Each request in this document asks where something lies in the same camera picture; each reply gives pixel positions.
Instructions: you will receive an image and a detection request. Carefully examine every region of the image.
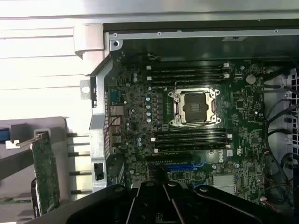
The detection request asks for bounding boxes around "black wire bundle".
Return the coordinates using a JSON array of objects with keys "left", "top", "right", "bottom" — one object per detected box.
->
[{"left": 263, "top": 98, "right": 299, "bottom": 210}]

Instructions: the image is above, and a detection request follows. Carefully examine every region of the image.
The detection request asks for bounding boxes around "black RAM slot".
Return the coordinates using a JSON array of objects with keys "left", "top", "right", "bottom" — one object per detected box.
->
[
  {"left": 146, "top": 63, "right": 231, "bottom": 71},
  {"left": 153, "top": 143, "right": 232, "bottom": 154},
  {"left": 155, "top": 128, "right": 232, "bottom": 135},
  {"left": 148, "top": 79, "right": 228, "bottom": 84},
  {"left": 151, "top": 133, "right": 233, "bottom": 142},
  {"left": 147, "top": 74, "right": 231, "bottom": 80},
  {"left": 154, "top": 139, "right": 233, "bottom": 147},
  {"left": 147, "top": 70, "right": 228, "bottom": 75}
]

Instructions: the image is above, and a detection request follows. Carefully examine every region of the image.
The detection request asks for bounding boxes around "blue expansion slot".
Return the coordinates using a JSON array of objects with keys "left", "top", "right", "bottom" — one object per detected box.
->
[{"left": 165, "top": 164, "right": 194, "bottom": 171}]

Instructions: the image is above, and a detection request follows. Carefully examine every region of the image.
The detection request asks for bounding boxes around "thin red wire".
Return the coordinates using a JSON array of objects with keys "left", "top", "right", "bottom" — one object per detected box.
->
[{"left": 104, "top": 115, "right": 123, "bottom": 141}]

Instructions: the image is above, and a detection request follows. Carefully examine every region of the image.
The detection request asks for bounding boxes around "hard disk drive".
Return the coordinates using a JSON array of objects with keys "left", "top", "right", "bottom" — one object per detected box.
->
[{"left": 0, "top": 130, "right": 12, "bottom": 143}]

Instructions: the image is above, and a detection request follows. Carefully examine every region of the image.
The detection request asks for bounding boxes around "silver chipset heat sink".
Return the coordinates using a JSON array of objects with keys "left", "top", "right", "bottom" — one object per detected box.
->
[{"left": 212, "top": 175, "right": 236, "bottom": 194}]

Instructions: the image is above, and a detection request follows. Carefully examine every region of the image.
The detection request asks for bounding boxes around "open dark PC case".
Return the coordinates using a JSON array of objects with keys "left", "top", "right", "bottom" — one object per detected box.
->
[{"left": 79, "top": 14, "right": 299, "bottom": 224}]

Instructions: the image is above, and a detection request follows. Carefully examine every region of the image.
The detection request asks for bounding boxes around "green motherboard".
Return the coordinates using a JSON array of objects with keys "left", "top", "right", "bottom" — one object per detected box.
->
[{"left": 106, "top": 53, "right": 267, "bottom": 203}]

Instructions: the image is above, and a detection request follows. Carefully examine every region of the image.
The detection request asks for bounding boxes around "metal CPU socket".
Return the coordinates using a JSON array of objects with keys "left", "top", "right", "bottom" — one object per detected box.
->
[{"left": 167, "top": 87, "right": 222, "bottom": 127}]

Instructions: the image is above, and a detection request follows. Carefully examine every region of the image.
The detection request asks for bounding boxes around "metal disk bay cage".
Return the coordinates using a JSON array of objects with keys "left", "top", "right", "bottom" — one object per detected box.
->
[{"left": 263, "top": 66, "right": 299, "bottom": 152}]

